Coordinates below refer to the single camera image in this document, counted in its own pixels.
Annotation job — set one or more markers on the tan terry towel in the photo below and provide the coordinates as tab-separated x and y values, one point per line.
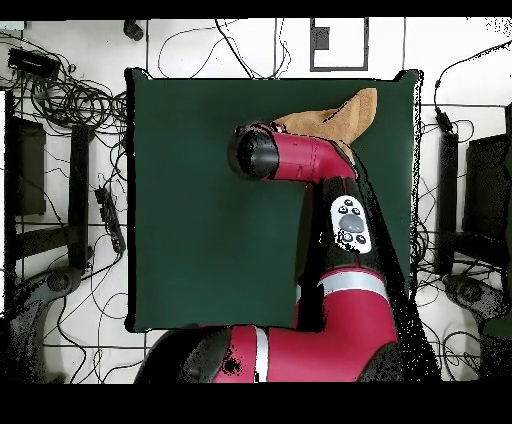
340	124

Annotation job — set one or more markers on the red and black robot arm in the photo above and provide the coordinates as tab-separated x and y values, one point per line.
304	154

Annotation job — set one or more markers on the dark green table cloth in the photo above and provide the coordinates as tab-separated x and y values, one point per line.
200	220

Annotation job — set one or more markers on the small black round device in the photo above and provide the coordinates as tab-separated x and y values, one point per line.
134	31

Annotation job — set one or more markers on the black power strip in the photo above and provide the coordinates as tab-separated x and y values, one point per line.
110	216

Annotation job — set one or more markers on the black adapter box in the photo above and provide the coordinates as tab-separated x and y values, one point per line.
32	63

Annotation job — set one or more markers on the dark grey stand base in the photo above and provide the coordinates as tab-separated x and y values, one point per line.
472	294
60	280

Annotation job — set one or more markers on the grey square frame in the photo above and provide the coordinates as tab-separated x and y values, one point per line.
320	38

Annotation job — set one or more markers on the black frame stand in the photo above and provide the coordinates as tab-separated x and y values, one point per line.
448	200
78	192

